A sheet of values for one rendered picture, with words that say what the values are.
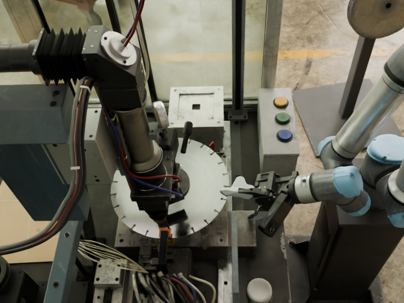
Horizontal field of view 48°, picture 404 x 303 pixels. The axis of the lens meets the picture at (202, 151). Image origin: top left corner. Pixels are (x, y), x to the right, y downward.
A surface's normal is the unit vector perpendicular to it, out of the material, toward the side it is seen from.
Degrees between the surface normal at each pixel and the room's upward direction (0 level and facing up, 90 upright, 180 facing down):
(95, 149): 90
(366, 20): 86
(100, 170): 90
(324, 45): 0
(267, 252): 0
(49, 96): 0
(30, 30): 90
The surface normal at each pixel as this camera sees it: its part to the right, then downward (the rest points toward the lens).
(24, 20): -0.02, 0.80
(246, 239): -0.06, -0.60
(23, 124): -0.05, 0.38
